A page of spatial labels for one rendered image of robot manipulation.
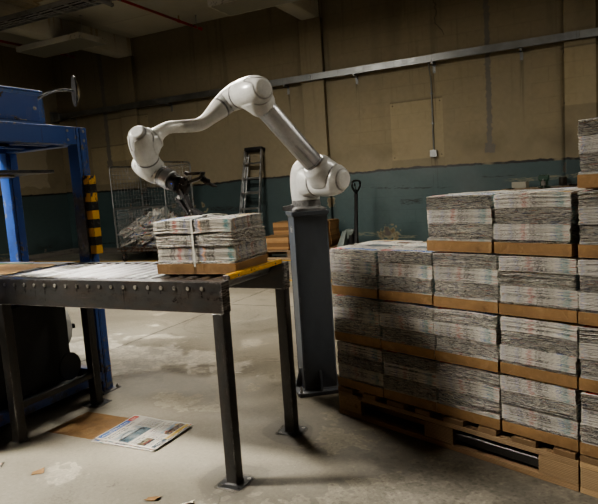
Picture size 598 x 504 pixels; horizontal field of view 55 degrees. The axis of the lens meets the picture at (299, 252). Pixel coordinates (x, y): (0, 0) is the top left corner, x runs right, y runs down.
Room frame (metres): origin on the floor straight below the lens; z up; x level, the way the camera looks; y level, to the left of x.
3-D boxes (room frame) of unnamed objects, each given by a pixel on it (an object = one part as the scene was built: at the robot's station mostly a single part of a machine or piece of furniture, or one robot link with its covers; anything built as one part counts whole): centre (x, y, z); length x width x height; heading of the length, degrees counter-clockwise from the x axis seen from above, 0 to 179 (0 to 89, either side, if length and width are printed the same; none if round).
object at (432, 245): (2.38, -0.76, 0.86); 0.38 x 0.29 x 0.04; 134
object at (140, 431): (2.68, 0.80, 0.01); 0.37 x 0.28 x 0.01; 64
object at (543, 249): (2.16, -0.96, 0.86); 0.38 x 0.29 x 0.04; 131
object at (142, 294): (2.43, 0.88, 0.74); 1.34 x 0.05 x 0.12; 64
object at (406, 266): (2.47, -0.68, 0.42); 1.17 x 0.39 x 0.83; 42
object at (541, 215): (2.16, -0.96, 0.95); 0.38 x 0.29 x 0.23; 131
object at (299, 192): (3.16, -0.06, 1.17); 0.18 x 0.16 x 0.22; 38
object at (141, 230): (10.42, 2.55, 0.85); 1.21 x 0.83 x 1.71; 64
